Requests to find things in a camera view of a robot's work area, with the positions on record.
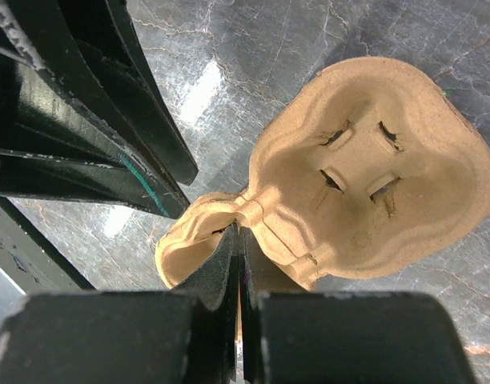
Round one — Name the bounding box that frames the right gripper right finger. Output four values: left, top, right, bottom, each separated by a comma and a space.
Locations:
239, 228, 476, 383

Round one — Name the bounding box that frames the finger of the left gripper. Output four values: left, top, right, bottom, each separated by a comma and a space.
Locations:
58, 1, 199, 185
0, 1, 189, 219

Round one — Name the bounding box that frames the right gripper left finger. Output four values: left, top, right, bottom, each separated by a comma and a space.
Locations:
0, 225, 239, 383

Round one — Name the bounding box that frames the cardboard cup carrier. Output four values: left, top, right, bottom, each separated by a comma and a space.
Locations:
155, 57, 490, 289

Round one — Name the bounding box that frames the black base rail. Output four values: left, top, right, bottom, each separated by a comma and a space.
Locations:
0, 196, 94, 294

